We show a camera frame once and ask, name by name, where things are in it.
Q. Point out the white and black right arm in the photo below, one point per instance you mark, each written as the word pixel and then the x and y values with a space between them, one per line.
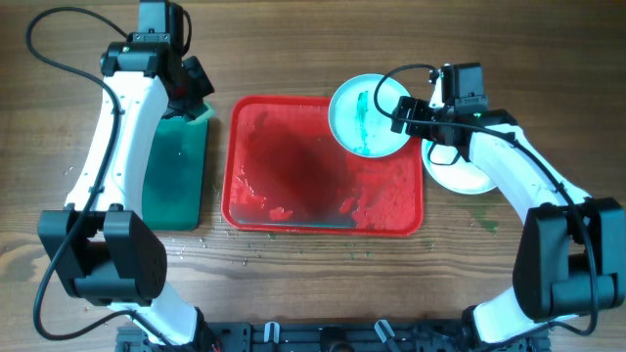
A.
pixel 570 263

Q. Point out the black tub of green water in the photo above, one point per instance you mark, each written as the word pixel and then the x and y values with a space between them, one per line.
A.
pixel 172 192

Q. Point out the red plastic tray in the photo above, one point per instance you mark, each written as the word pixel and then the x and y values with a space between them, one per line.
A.
pixel 285 172

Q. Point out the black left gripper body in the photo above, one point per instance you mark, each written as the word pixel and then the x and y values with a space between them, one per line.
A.
pixel 196 85

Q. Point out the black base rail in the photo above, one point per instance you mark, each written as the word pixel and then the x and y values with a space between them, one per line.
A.
pixel 421 336

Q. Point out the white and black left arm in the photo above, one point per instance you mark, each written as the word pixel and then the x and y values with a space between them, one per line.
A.
pixel 99 245

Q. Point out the white plate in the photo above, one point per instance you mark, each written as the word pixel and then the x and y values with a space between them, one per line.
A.
pixel 446 166
pixel 357 124

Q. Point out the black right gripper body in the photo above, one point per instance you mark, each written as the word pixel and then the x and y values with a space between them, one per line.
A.
pixel 419 109

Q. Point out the green and yellow sponge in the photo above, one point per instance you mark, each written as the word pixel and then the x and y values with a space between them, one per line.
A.
pixel 199 114

